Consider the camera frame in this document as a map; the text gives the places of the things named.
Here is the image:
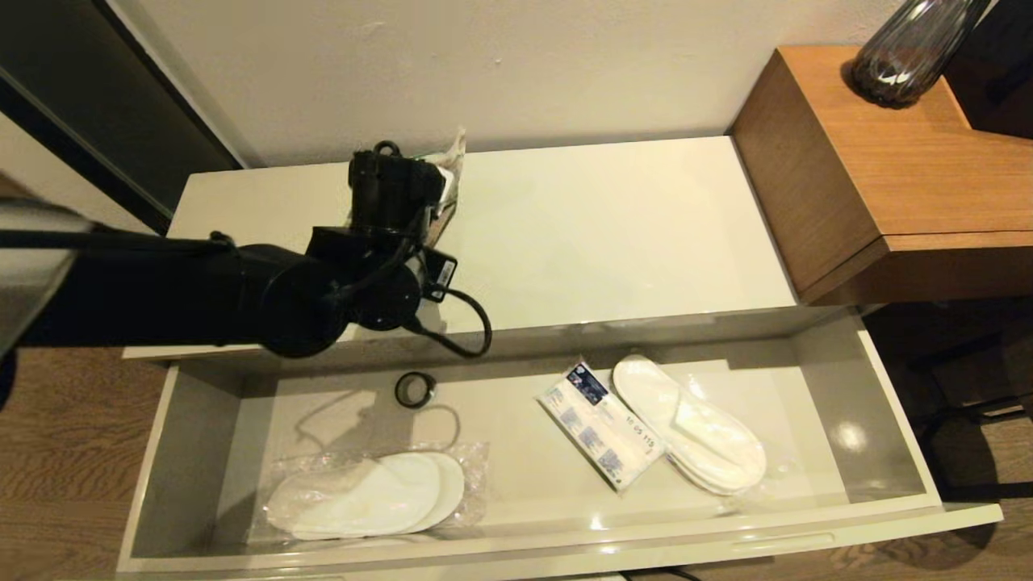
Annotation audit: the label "green brown snack bag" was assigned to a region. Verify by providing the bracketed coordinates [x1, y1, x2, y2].
[416, 127, 469, 247]

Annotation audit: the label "beige glossy drawer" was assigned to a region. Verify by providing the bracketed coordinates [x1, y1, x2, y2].
[117, 311, 1003, 581]

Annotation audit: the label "white tissue pack blue label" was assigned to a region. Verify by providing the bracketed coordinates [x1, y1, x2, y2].
[537, 361, 667, 493]

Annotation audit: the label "bagged white slippers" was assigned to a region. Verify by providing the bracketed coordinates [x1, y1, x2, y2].
[254, 440, 491, 543]
[611, 353, 788, 501]

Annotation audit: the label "beige glossy cabinet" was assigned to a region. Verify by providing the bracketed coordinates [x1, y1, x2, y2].
[121, 137, 796, 360]

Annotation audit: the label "black tape roll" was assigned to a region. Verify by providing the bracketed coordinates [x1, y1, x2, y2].
[395, 372, 437, 409]

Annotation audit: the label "dark sliding door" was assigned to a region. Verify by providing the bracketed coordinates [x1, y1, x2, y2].
[0, 0, 247, 235]

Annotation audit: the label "brown wooden desk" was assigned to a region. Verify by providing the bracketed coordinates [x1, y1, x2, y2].
[726, 47, 1033, 306]

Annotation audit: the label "dark ribbed glass vase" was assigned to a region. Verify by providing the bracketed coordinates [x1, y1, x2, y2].
[847, 0, 989, 111]

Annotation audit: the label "black box on desk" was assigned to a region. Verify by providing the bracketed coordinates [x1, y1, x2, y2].
[940, 0, 1033, 142]

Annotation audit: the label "black metal stool frame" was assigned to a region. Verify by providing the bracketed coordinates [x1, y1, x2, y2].
[908, 331, 1033, 501]

